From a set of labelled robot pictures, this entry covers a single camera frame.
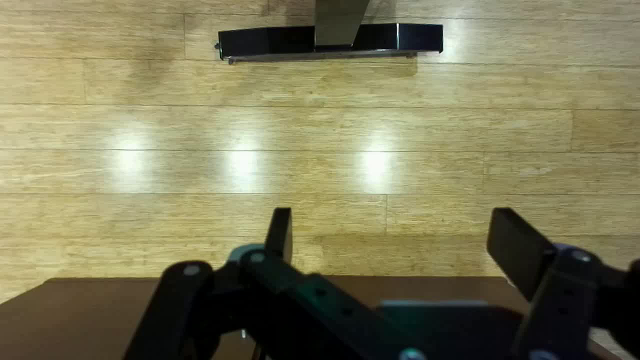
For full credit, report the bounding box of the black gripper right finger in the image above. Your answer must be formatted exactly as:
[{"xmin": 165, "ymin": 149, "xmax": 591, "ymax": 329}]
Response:
[{"xmin": 485, "ymin": 205, "xmax": 640, "ymax": 360}]

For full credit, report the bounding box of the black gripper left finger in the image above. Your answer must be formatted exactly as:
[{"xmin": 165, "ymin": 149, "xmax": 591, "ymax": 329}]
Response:
[{"xmin": 123, "ymin": 205, "xmax": 377, "ymax": 360}]

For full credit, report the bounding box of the brown wooden cabinet unit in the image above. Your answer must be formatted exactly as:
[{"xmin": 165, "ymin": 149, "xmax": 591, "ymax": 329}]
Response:
[{"xmin": 0, "ymin": 274, "xmax": 640, "ymax": 360}]

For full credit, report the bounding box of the black flat stand base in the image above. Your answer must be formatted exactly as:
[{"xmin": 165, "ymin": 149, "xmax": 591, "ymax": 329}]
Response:
[{"xmin": 214, "ymin": 22, "xmax": 447, "ymax": 65}]

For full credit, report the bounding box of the grey stand post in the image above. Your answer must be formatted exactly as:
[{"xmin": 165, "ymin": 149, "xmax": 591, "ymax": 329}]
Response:
[{"xmin": 313, "ymin": 0, "xmax": 372, "ymax": 49}]

